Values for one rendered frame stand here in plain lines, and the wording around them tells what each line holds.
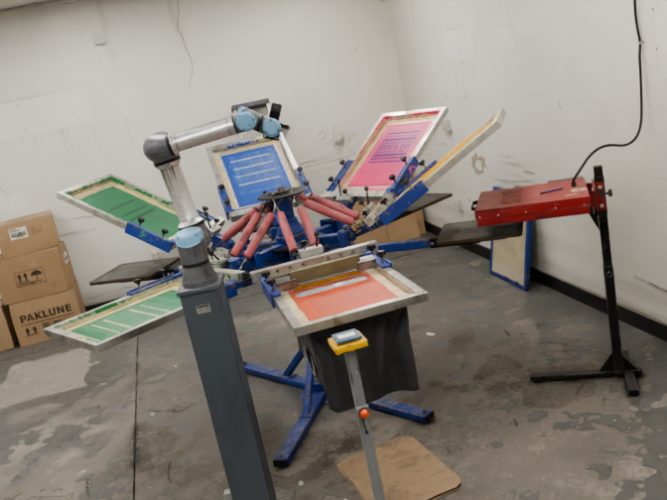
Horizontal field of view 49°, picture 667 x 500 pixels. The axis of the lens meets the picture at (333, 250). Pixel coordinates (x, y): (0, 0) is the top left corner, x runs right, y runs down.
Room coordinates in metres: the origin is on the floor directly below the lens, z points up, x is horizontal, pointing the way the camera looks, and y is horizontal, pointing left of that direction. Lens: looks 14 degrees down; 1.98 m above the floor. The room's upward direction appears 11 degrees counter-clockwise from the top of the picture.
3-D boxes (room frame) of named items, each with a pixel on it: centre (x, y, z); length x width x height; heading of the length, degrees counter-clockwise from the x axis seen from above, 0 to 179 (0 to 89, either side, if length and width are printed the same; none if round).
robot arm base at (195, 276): (2.99, 0.58, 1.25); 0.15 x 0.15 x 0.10
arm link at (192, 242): (2.99, 0.58, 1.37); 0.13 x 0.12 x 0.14; 178
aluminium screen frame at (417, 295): (3.22, 0.01, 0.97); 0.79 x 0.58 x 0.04; 12
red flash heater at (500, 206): (3.81, -1.12, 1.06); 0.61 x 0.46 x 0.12; 72
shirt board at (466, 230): (4.05, -0.41, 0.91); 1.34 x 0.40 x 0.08; 72
